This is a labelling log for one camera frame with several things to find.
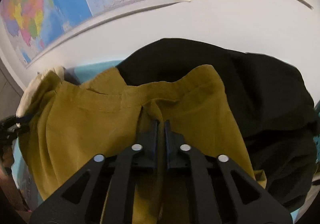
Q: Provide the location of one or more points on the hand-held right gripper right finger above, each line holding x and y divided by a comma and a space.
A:
168, 136

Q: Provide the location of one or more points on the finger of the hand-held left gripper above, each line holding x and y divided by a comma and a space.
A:
23, 119

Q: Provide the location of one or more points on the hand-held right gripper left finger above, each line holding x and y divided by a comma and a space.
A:
154, 136

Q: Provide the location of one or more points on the mustard brown pants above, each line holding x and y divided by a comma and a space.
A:
100, 119

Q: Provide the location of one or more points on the cream garment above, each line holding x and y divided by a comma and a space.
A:
30, 94

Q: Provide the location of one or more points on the blue geometric printed sheet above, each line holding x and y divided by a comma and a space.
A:
97, 70

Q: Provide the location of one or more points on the black garment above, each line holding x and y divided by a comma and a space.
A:
262, 104

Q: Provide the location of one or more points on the colourful wall map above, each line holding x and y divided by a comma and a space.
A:
62, 1

